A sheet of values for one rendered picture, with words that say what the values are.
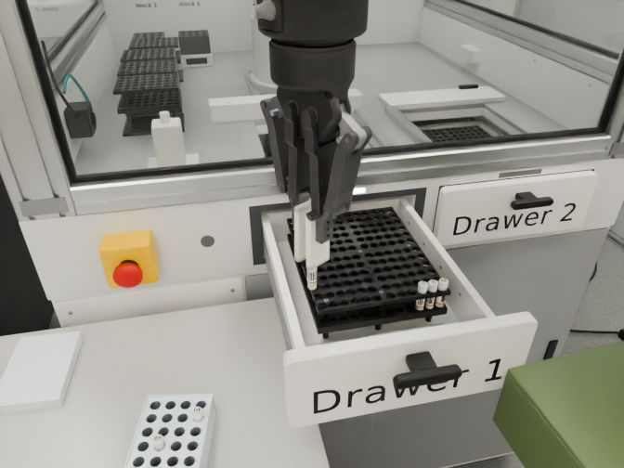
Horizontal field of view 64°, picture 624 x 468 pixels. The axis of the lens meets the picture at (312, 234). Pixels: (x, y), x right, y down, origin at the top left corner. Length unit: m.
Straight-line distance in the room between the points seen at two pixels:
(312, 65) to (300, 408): 0.36
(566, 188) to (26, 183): 0.85
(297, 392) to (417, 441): 0.81
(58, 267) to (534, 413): 0.68
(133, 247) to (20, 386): 0.23
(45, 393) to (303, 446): 0.35
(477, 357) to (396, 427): 0.68
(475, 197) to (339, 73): 0.49
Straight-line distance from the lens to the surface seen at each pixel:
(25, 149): 0.76
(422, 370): 0.55
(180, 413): 0.68
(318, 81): 0.43
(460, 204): 0.87
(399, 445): 1.34
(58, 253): 0.83
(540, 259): 1.07
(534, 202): 0.90
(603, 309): 2.27
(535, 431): 0.66
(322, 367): 0.55
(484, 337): 0.60
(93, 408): 0.76
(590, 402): 0.66
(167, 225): 0.79
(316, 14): 0.41
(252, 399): 0.72
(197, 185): 0.75
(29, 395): 0.79
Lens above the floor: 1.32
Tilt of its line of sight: 33 degrees down
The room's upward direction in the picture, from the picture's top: straight up
